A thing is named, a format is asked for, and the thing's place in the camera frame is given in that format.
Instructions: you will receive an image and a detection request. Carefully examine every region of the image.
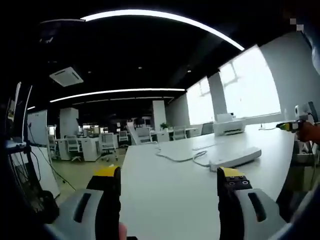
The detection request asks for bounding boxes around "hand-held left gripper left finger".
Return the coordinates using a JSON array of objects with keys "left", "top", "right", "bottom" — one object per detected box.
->
[{"left": 43, "top": 166, "right": 123, "bottom": 240}]

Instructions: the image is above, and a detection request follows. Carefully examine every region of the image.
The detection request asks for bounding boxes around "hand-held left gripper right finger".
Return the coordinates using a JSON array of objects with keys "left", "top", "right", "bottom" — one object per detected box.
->
[{"left": 216, "top": 166, "right": 295, "bottom": 240}]

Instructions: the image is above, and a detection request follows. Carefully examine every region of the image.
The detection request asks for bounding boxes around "white power strip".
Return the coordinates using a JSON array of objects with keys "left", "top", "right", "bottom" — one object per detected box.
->
[{"left": 209, "top": 146, "right": 262, "bottom": 172}]

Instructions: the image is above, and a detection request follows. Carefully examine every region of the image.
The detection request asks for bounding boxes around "white power strip cable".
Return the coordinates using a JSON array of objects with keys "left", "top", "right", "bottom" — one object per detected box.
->
[{"left": 155, "top": 139, "right": 226, "bottom": 168}]

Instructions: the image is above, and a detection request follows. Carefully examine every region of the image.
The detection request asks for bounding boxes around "white ceiling light strip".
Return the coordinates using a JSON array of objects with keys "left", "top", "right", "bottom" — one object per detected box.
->
[
  {"left": 49, "top": 87, "right": 186, "bottom": 103},
  {"left": 81, "top": 9, "right": 245, "bottom": 51}
]

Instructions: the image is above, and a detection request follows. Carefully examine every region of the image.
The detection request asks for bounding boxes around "person's right hand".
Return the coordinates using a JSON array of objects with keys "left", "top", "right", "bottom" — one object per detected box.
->
[{"left": 296, "top": 121, "right": 320, "bottom": 144}]

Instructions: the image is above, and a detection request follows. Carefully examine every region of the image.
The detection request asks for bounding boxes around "person's left hand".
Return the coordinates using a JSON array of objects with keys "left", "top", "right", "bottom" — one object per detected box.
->
[{"left": 118, "top": 221, "right": 129, "bottom": 240}]

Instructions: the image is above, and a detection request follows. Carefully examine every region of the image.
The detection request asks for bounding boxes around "black bag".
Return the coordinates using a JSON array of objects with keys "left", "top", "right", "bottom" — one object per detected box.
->
[{"left": 32, "top": 189, "right": 61, "bottom": 224}]

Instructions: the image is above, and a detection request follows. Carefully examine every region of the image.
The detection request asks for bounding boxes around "white printer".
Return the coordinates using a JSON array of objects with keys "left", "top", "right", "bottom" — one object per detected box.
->
[{"left": 212, "top": 113, "right": 247, "bottom": 137}]

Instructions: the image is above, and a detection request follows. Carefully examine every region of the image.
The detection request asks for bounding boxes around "row of white office desks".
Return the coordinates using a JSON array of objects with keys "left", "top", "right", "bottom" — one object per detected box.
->
[{"left": 53, "top": 127, "right": 201, "bottom": 162}]

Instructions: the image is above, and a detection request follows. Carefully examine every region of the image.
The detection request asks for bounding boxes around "white table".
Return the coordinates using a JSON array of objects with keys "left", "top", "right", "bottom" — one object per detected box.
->
[{"left": 119, "top": 123, "right": 297, "bottom": 240}]

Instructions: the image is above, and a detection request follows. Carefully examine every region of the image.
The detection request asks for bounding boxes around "group of white office chairs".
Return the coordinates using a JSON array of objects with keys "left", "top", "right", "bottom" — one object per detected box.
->
[{"left": 63, "top": 122, "right": 215, "bottom": 162}]

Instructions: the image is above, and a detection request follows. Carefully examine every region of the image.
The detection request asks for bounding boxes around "black monitor stand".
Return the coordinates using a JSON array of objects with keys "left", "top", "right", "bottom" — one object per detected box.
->
[{"left": 4, "top": 139, "right": 43, "bottom": 216}]

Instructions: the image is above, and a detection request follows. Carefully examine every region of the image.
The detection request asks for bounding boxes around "white whiteboard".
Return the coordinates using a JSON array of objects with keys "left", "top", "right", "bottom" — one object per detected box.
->
[{"left": 26, "top": 109, "right": 48, "bottom": 146}]

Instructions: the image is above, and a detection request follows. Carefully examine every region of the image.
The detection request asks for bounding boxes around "ceiling air conditioner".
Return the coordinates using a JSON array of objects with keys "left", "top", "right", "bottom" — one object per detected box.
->
[{"left": 49, "top": 66, "right": 84, "bottom": 88}]

